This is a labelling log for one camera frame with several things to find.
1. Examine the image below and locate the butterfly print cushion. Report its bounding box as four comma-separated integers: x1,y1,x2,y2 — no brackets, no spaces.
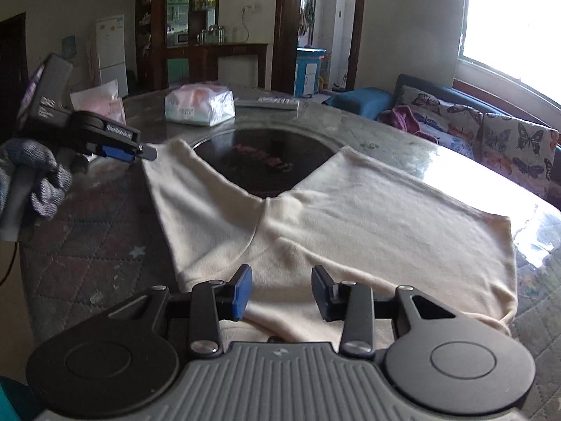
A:
397,86,483,159
480,113,559,199

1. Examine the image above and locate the magenta cloth on sofa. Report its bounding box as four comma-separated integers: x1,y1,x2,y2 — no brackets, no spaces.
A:
378,106,437,143

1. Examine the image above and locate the blue white cabinet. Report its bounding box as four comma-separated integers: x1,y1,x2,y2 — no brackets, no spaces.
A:
294,47,326,98

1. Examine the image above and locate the pink plastic bag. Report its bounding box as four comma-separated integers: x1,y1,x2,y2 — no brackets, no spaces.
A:
70,79,127,125

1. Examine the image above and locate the butterfly print cushion right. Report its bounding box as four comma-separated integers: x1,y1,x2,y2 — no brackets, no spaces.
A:
480,113,559,199

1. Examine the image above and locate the dark wooden sideboard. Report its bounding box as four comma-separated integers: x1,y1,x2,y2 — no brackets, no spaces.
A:
134,0,267,91

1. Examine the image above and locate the black round induction hotplate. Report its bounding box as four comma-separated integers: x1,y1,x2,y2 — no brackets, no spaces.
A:
194,129,336,199

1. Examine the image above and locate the tissue pack in plastic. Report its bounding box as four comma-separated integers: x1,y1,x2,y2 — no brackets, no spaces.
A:
164,84,236,127

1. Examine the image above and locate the window with dark frame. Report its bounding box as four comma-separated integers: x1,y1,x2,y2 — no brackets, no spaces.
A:
457,0,560,126

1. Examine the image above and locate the white refrigerator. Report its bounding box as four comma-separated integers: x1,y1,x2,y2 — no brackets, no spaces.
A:
94,15,128,98

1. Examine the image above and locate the blue sofa bench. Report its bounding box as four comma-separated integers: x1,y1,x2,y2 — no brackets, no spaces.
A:
325,74,560,207

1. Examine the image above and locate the cream white sweater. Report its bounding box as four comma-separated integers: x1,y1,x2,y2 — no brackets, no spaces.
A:
143,139,517,343

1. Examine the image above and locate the butterfly print cushion left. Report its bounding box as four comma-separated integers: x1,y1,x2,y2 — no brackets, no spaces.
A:
397,86,483,159

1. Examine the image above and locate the grey remote control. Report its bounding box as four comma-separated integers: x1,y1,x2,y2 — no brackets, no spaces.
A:
234,97,299,110

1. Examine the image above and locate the grey knit gloved hand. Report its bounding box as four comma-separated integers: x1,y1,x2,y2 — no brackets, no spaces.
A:
1,138,72,220

